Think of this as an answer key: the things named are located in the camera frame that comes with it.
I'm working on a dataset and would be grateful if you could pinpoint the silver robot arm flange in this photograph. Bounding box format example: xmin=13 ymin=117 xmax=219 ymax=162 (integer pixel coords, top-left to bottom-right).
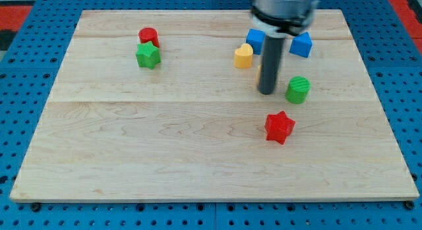
xmin=251 ymin=0 xmax=319 ymax=39

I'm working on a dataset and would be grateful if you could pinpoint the red star block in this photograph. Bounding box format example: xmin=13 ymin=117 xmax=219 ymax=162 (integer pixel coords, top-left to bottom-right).
xmin=264 ymin=111 xmax=295 ymax=145

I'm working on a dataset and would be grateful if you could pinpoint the green star block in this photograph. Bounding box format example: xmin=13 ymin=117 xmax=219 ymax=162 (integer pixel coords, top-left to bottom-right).
xmin=135 ymin=42 xmax=161 ymax=69

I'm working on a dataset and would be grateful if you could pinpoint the wooden board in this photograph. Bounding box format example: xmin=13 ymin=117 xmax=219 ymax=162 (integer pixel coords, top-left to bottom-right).
xmin=10 ymin=10 xmax=419 ymax=203

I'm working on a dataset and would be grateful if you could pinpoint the yellow heart block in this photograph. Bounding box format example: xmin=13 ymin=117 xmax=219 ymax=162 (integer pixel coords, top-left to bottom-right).
xmin=233 ymin=43 xmax=253 ymax=69

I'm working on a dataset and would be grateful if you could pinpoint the blue cube block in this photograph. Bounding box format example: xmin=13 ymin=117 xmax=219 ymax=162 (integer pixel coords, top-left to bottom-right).
xmin=246 ymin=28 xmax=265 ymax=55

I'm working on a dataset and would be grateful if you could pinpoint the green cylinder block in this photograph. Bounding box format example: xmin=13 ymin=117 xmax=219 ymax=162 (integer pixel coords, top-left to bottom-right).
xmin=285 ymin=76 xmax=311 ymax=104

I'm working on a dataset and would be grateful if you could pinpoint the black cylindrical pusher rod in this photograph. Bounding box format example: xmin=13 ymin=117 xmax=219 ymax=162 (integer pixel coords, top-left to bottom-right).
xmin=257 ymin=36 xmax=285 ymax=95

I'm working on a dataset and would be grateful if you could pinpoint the red cylinder block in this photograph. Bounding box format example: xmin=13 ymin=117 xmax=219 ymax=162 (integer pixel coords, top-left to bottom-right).
xmin=138 ymin=27 xmax=160 ymax=47

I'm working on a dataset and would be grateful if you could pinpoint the blue triangular block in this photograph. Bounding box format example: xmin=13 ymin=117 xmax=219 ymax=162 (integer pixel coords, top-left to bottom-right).
xmin=289 ymin=32 xmax=313 ymax=58

